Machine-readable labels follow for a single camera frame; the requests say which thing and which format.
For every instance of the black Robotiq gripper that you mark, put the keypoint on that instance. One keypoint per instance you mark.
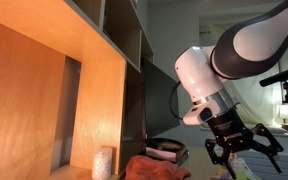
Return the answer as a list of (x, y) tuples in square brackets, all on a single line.
[(230, 131)]

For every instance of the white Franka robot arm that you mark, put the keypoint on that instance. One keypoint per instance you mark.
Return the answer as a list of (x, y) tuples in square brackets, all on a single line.
[(250, 40)]

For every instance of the pale window seat cushion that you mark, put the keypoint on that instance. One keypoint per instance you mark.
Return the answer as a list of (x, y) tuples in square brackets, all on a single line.
[(279, 129)]

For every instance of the white window curtain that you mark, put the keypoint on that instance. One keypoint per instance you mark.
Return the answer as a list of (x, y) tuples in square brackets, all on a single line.
[(257, 100)]

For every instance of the dark flat book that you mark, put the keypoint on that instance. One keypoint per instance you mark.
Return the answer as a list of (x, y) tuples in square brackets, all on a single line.
[(183, 156)]

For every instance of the orange towel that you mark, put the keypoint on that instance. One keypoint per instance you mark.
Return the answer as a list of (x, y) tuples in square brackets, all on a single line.
[(150, 168)]

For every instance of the black computer monitor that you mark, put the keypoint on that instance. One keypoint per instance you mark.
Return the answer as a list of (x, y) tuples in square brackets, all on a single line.
[(157, 100)]

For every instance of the white textured candle jar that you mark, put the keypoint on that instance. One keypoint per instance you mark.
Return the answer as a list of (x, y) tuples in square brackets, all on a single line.
[(101, 163)]

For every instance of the wooden desk shelf unit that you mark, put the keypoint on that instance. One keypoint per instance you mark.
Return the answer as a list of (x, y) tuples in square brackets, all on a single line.
[(34, 83)]

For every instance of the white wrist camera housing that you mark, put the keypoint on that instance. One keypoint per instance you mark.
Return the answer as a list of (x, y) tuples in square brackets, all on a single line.
[(197, 116)]

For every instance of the black stereo camera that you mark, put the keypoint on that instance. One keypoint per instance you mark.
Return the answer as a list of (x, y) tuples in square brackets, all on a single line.
[(284, 75)]

